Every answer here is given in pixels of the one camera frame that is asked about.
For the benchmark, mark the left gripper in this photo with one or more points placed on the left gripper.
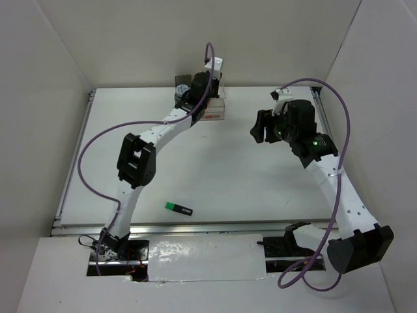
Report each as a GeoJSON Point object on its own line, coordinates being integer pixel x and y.
{"type": "Point", "coordinates": [215, 81]}

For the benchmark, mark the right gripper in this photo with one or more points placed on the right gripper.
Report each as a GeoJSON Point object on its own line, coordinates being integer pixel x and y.
{"type": "Point", "coordinates": [264, 119]}

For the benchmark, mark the red gel pen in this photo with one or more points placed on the red gel pen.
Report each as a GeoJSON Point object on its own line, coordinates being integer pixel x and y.
{"type": "Point", "coordinates": [213, 117]}

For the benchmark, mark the blue tape roll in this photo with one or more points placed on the blue tape roll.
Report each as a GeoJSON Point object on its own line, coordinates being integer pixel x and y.
{"type": "Point", "coordinates": [180, 90]}

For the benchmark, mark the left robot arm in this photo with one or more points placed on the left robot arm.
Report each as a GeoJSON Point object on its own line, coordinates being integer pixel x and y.
{"type": "Point", "coordinates": [137, 160]}

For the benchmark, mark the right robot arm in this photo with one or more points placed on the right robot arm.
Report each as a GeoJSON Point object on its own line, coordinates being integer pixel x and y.
{"type": "Point", "coordinates": [361, 241]}

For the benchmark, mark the clear plastic organizer tray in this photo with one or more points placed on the clear plastic organizer tray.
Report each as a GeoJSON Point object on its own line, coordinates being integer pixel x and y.
{"type": "Point", "coordinates": [215, 106]}

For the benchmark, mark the dark grey compartment box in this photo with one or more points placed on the dark grey compartment box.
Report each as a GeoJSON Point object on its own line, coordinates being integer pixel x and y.
{"type": "Point", "coordinates": [187, 79]}

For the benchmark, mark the green black highlighter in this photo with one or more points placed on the green black highlighter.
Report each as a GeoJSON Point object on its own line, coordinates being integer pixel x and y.
{"type": "Point", "coordinates": [178, 208]}

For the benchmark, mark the white cover panel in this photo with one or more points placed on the white cover panel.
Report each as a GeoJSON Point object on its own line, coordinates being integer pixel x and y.
{"type": "Point", "coordinates": [193, 258]}

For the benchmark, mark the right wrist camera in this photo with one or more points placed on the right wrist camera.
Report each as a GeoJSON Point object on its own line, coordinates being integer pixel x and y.
{"type": "Point", "coordinates": [281, 96]}

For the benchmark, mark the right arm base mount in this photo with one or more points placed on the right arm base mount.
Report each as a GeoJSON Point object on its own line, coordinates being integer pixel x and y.
{"type": "Point", "coordinates": [281, 252]}

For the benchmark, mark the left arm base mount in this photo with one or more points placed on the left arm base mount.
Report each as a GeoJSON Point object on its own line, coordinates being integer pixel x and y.
{"type": "Point", "coordinates": [131, 262]}

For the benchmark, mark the aluminium frame rail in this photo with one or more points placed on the aluminium frame rail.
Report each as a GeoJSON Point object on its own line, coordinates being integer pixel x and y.
{"type": "Point", "coordinates": [216, 169]}

